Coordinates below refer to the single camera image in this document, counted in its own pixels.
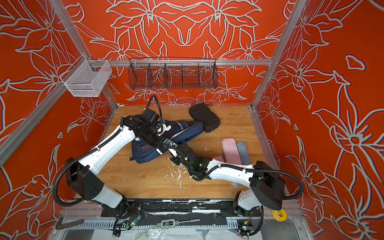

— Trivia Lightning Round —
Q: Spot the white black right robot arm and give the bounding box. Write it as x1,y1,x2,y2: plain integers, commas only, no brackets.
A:
166,144,304,211

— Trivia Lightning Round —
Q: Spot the pink pencil case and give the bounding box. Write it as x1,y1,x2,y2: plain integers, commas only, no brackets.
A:
221,138,242,165

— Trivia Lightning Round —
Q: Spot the brown bent metal bar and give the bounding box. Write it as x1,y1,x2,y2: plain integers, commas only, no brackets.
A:
55,218,85,230

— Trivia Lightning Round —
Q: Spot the black wire wall basket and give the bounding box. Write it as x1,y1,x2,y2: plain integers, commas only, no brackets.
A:
128,58,219,90

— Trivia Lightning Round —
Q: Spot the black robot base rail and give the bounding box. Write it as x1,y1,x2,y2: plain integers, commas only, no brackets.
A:
101,199,261,217

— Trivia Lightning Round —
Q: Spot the navy blue student backpack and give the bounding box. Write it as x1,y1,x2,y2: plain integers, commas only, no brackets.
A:
130,120,204,164

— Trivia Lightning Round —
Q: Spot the yellow tape roll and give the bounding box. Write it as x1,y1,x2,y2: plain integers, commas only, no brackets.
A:
272,209,288,222

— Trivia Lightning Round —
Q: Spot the grey blue glasses case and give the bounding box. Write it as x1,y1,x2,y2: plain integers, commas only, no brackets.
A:
236,141,251,165

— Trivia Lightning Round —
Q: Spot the black hard zip case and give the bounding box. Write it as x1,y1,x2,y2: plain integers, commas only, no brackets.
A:
189,103,221,133

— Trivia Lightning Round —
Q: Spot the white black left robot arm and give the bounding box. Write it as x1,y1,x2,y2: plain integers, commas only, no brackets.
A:
53,115,170,212

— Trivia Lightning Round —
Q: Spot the white wire mesh basket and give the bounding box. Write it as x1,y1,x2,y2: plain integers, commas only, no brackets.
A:
60,60,112,98

